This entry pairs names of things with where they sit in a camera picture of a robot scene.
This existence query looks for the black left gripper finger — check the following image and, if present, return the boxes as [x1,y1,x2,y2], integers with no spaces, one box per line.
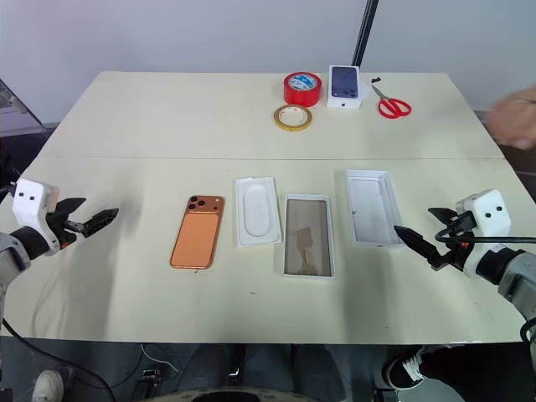
[81,207,120,239]
[54,197,87,225]

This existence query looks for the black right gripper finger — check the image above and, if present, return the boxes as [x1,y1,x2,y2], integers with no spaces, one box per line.
[394,224,446,271]
[427,206,460,224]

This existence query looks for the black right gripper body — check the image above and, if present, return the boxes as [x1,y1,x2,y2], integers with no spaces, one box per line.
[438,210,478,271]

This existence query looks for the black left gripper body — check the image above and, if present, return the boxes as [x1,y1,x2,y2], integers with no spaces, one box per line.
[44,209,87,250]

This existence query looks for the white box lid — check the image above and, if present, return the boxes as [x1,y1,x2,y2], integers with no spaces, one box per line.
[344,168,405,250]

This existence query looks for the white box base brown inside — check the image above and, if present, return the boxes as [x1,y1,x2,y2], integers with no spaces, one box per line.
[273,193,338,280]

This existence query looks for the white plastic tray insert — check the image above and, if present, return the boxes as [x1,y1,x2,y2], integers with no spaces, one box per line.
[234,175,283,250]

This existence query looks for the closed box with phone print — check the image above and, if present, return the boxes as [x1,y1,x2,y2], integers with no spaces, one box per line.
[326,64,363,111]

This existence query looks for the person's bare hand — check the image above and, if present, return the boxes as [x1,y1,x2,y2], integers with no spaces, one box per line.
[487,82,536,150]

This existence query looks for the orange smartphone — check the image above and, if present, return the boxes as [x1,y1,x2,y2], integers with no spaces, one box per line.
[169,193,226,271]

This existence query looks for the black and white sneaker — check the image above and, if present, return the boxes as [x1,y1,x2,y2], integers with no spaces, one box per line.
[384,345,437,389]

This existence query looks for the white shoe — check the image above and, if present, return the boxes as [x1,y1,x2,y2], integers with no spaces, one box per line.
[32,368,65,402]

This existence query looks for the yellow tape roll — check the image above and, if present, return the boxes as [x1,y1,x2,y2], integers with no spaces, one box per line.
[273,104,314,132]

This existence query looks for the red tape roll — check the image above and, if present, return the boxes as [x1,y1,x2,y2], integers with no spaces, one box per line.
[282,71,322,106]

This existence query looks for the black metal pole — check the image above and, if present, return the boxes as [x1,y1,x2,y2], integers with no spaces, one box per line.
[350,0,380,68]

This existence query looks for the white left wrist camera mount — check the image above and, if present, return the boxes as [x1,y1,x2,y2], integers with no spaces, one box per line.
[12,178,60,257]

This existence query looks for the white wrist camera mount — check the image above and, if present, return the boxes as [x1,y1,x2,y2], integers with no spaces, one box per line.
[12,178,60,257]
[455,188,513,277]

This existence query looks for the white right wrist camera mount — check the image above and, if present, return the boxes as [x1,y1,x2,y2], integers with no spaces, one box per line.
[455,188,513,277]

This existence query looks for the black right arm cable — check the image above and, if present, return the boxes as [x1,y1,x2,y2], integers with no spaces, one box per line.
[434,224,536,245]

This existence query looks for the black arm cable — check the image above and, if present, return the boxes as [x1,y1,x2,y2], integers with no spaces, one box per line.
[0,317,116,402]
[434,224,536,245]

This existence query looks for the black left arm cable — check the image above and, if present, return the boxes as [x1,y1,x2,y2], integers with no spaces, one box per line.
[0,317,116,402]

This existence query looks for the red handled scissors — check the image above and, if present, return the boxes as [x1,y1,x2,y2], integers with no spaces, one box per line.
[369,83,412,120]

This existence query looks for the thin white cable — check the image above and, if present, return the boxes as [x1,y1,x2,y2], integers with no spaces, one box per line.
[139,343,184,376]

